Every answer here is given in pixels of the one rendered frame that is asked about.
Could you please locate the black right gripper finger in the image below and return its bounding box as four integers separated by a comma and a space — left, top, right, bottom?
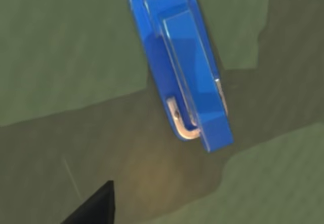
59, 180, 116, 224

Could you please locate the blue plastic stapler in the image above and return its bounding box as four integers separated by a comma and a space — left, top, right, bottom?
128, 0, 234, 153

